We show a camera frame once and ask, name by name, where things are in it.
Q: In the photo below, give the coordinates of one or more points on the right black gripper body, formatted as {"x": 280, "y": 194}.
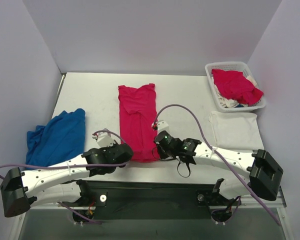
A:
{"x": 159, "y": 144}

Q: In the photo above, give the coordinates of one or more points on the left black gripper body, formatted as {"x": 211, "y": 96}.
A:
{"x": 126, "y": 152}

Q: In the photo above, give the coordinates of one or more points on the pink t shirt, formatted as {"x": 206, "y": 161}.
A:
{"x": 233, "y": 84}
{"x": 137, "y": 112}

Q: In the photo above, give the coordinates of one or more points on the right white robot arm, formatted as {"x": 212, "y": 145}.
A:
{"x": 258, "y": 169}

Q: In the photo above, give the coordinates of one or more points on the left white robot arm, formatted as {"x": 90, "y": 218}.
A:
{"x": 20, "y": 189}

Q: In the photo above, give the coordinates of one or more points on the blue t shirt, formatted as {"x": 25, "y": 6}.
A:
{"x": 61, "y": 139}

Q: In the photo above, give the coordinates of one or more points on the white folded t shirt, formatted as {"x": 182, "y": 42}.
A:
{"x": 236, "y": 130}

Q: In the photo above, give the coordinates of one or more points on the pink t shirt in basket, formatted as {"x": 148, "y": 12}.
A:
{"x": 233, "y": 84}

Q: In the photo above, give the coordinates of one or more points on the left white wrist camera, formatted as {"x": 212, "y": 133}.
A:
{"x": 103, "y": 138}

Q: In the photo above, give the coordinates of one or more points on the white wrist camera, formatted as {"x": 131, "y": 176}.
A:
{"x": 103, "y": 138}
{"x": 160, "y": 126}

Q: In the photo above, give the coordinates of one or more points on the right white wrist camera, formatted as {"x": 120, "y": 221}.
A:
{"x": 160, "y": 126}

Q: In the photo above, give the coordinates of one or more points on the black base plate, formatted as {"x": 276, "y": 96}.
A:
{"x": 113, "y": 200}

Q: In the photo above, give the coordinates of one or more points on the aluminium frame rail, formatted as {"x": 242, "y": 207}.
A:
{"x": 281, "y": 198}

